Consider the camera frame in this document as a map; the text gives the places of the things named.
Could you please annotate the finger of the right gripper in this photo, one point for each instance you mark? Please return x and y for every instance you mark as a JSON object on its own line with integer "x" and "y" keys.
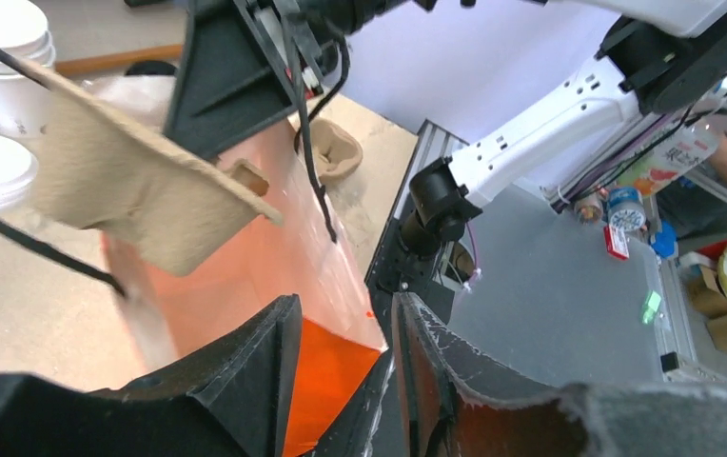
{"x": 233, "y": 80}

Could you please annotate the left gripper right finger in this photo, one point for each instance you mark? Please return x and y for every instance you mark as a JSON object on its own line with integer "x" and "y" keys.
{"x": 458, "y": 401}

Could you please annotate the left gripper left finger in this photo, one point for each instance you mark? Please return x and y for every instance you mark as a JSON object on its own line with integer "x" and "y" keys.
{"x": 229, "y": 398}

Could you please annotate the orange paper bag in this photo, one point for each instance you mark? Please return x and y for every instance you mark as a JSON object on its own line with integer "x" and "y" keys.
{"x": 306, "y": 255}

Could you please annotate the brown pulp cup carrier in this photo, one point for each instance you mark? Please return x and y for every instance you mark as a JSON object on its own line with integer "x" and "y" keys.
{"x": 105, "y": 164}

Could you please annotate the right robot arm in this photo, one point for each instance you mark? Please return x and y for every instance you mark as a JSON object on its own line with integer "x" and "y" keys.
{"x": 659, "y": 57}

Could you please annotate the wooden shelf rack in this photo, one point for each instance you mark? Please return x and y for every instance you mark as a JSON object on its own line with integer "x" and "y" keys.
{"x": 115, "y": 61}

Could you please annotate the black cup lid rear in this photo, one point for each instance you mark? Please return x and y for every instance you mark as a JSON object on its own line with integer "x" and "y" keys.
{"x": 151, "y": 68}

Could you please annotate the stacked white paper cups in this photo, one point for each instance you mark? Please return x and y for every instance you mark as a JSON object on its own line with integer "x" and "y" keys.
{"x": 24, "y": 36}

